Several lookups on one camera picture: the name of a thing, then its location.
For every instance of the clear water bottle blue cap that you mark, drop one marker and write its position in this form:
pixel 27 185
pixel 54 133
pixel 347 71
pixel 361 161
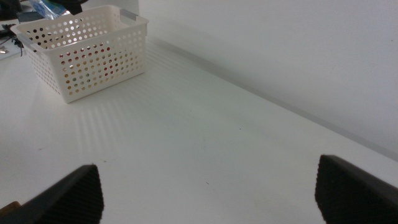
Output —
pixel 46 7

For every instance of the small metal part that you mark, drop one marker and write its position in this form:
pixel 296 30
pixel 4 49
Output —
pixel 3 49

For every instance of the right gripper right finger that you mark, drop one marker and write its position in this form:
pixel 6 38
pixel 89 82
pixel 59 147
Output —
pixel 351 193

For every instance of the white perforated plastic basket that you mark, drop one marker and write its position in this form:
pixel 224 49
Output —
pixel 93 39

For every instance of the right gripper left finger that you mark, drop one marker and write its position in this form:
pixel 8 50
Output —
pixel 71 199

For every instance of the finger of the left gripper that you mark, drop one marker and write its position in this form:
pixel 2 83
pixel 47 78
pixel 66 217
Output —
pixel 74 5

